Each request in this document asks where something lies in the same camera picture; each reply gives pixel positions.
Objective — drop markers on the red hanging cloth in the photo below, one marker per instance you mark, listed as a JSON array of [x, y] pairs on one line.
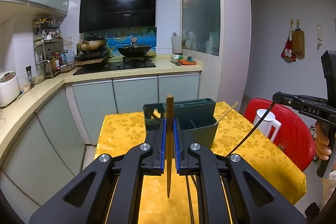
[[287, 53]]

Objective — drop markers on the pale bamboo chopstick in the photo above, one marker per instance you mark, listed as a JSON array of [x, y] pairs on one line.
[[156, 113]]

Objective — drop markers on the red plastic chair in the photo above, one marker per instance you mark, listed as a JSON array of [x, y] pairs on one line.
[[294, 137]]

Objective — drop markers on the yellow floral tablecloth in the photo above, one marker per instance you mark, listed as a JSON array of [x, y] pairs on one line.
[[249, 150]]

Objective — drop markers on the black range hood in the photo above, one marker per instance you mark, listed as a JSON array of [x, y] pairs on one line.
[[98, 15]]

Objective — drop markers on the dark thin chopstick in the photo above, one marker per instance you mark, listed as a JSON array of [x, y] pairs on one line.
[[189, 201]]

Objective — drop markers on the white rice cooker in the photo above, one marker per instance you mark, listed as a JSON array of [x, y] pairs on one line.
[[9, 88]]

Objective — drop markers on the white plastic jug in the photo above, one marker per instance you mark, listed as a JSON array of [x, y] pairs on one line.
[[176, 44]]

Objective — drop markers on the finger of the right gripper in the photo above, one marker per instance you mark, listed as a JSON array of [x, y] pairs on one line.
[[297, 102]]

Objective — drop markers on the brown cooking pot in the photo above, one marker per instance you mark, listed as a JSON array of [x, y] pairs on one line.
[[91, 44]]

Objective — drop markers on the white wall intercom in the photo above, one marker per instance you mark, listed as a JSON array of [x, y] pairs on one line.
[[319, 36]]

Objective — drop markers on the black gas stove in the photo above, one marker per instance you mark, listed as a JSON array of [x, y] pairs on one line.
[[125, 63]]

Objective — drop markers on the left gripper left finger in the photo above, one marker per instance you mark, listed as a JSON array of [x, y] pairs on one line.
[[109, 189]]

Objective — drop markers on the orange cloth on counter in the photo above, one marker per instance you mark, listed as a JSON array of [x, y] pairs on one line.
[[188, 61]]

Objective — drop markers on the pepper grinder bottle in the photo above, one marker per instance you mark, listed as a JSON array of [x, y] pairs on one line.
[[30, 76]]

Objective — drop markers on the frosted glass window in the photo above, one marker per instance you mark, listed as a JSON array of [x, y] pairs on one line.
[[201, 26]]

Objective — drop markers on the light short bamboo chopstick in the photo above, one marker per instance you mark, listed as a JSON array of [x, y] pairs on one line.
[[227, 112]]

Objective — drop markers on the metal spice rack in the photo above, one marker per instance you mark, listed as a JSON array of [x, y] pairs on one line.
[[48, 44]]

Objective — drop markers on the hanging wooden cutting board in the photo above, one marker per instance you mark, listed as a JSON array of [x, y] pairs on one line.
[[298, 41]]

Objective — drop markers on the black wok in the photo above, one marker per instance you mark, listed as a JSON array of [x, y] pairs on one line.
[[134, 50]]

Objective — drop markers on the dark wooden chopstick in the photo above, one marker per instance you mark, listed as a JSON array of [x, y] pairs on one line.
[[169, 138]]

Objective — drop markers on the dark green utensil holder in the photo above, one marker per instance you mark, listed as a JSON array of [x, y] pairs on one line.
[[195, 116]]

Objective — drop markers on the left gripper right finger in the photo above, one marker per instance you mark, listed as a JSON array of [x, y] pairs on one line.
[[229, 190]]

